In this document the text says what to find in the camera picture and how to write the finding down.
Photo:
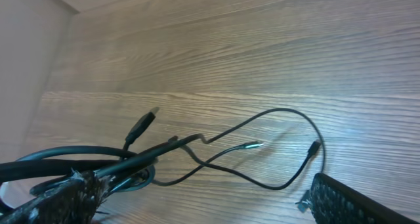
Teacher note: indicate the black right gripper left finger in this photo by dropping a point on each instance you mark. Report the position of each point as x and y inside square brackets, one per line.
[75, 201]

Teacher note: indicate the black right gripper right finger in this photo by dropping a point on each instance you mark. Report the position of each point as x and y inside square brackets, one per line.
[332, 202]

